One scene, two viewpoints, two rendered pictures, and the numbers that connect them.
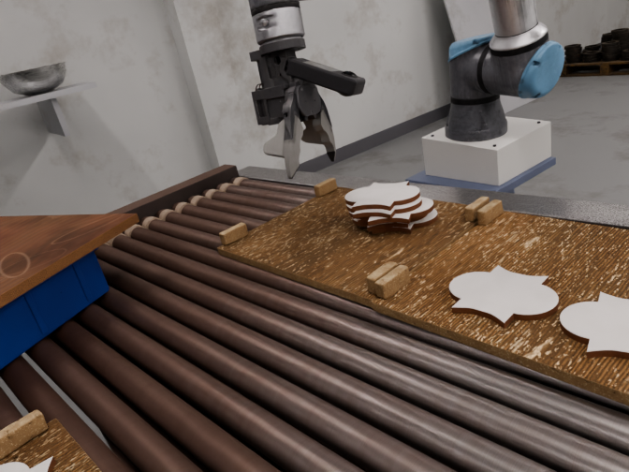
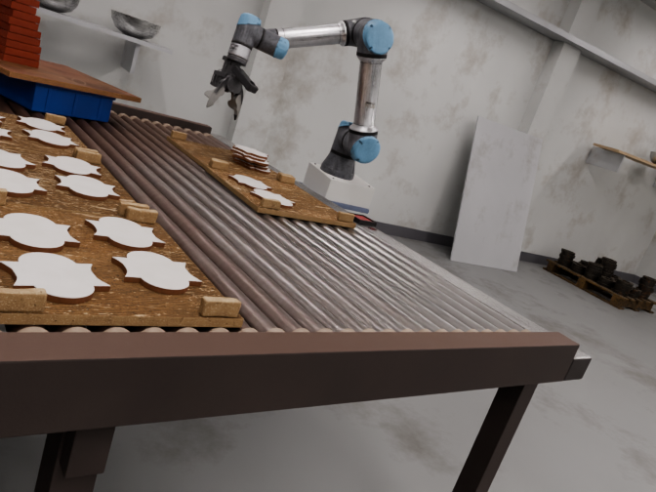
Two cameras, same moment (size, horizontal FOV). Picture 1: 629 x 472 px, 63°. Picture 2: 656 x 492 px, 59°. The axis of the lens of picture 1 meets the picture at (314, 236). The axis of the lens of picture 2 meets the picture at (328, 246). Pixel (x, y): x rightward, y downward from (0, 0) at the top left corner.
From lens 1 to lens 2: 1.34 m
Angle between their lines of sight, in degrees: 9
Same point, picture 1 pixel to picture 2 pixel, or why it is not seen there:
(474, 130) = (331, 168)
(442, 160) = (311, 178)
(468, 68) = (341, 134)
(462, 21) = (478, 175)
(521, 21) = (362, 119)
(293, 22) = (243, 53)
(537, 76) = (359, 148)
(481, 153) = (325, 179)
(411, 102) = (407, 213)
